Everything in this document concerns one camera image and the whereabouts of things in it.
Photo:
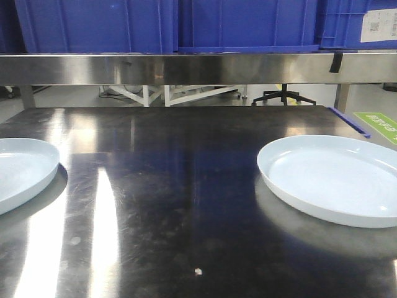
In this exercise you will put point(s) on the light blue plate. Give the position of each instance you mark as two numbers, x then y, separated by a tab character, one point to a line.
28	166
338	179

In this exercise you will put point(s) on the black office chair base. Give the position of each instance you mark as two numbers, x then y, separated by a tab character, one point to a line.
283	94

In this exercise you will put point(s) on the blue plastic bin middle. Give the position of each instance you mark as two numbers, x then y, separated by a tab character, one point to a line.
247	26

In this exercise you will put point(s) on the blue plastic bin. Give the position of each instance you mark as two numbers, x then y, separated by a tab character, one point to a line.
247	26
339	25
99	26

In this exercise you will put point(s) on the blue table edge strip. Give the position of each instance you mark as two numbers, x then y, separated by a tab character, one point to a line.
350	122

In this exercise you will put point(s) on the black tape strip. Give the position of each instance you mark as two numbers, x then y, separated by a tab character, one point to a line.
336	63

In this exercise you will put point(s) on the green floor sign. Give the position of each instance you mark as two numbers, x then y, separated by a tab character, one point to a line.
381	123

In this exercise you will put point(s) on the blue plastic bin left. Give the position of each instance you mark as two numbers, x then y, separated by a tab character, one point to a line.
99	26

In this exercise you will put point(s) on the blue plastic bin right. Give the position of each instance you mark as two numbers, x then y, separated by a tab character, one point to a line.
339	25

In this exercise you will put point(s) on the white paper label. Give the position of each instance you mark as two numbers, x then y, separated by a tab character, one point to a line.
379	25

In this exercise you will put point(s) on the white metal frame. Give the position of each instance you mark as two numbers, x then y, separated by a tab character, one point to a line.
171	94

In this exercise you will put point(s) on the steel shelf post right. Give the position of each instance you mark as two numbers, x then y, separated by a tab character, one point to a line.
342	94

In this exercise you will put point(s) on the steel shelf post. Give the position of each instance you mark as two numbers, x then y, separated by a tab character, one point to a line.
342	94
27	96

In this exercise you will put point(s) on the steel shelf post left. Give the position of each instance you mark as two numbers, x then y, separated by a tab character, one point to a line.
27	96

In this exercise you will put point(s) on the stainless steel shelf rail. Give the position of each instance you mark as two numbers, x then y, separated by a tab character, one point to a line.
220	68

